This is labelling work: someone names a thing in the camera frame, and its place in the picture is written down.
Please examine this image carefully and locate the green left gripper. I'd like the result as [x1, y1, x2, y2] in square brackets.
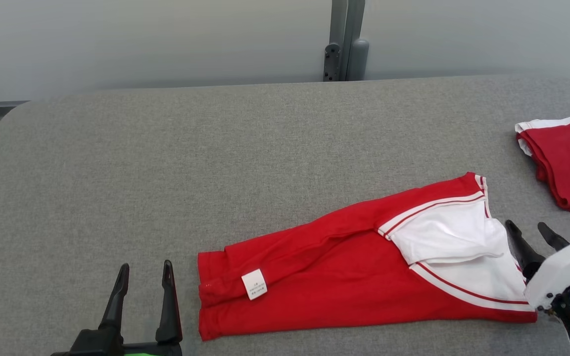
[50, 260, 184, 356]

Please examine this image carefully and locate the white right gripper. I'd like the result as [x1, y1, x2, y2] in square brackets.
[505, 220, 570, 312]

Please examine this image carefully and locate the red and white jersey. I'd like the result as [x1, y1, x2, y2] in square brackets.
[197, 172, 538, 342]

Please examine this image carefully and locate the grey rounded post cap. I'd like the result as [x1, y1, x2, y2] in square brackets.
[348, 38, 370, 82]

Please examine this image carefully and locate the dark grey hinge bracket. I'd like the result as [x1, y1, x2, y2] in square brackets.
[323, 43, 342, 83]

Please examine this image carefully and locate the grey metal partition post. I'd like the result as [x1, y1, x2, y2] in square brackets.
[329, 0, 366, 82]

